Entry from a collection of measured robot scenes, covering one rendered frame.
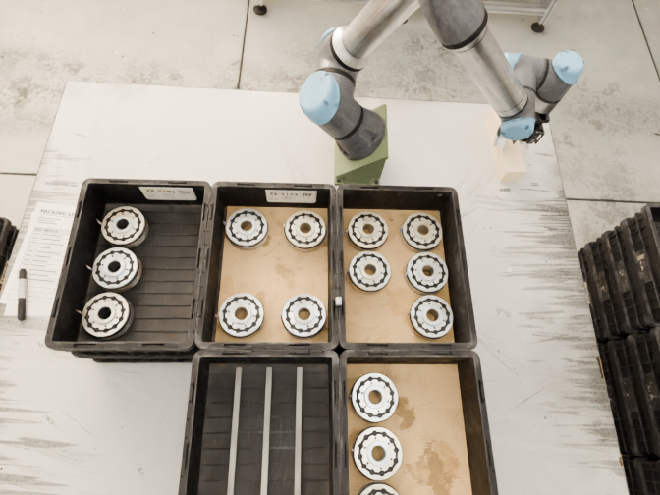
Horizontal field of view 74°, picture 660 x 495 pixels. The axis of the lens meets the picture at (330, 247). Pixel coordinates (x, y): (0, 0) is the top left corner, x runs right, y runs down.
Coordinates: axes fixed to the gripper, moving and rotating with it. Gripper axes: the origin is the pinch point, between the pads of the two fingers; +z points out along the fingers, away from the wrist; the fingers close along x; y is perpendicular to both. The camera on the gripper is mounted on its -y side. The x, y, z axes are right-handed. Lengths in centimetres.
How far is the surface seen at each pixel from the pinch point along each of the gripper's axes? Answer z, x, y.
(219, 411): -8, -84, 76
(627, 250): 28, 52, 27
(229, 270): -9, -83, 44
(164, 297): -8, -98, 50
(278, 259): -9, -71, 41
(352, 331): -9, -54, 60
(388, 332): -9, -45, 60
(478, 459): -15, -31, 88
